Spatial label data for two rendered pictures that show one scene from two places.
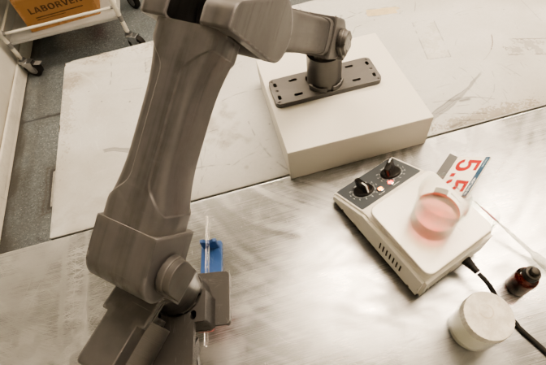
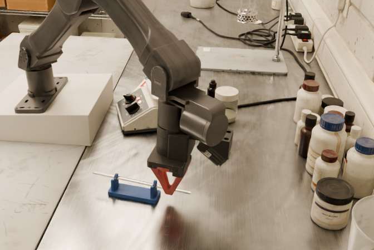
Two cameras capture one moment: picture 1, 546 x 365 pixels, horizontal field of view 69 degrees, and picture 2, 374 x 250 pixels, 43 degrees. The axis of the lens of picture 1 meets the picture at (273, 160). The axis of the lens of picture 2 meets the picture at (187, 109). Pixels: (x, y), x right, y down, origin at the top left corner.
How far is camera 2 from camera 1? 0.86 m
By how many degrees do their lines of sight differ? 64
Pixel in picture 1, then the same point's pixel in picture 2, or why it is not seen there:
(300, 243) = (142, 153)
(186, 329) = not seen: hidden behind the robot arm
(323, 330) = (202, 158)
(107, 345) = (208, 101)
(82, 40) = not seen: outside the picture
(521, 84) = (107, 65)
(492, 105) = not seen: hidden behind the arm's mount
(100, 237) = (166, 55)
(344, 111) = (77, 93)
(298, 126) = (69, 108)
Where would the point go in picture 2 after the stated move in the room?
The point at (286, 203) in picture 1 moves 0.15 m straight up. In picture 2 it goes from (108, 152) to (104, 92)
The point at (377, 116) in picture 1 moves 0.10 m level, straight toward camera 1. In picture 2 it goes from (93, 86) to (123, 96)
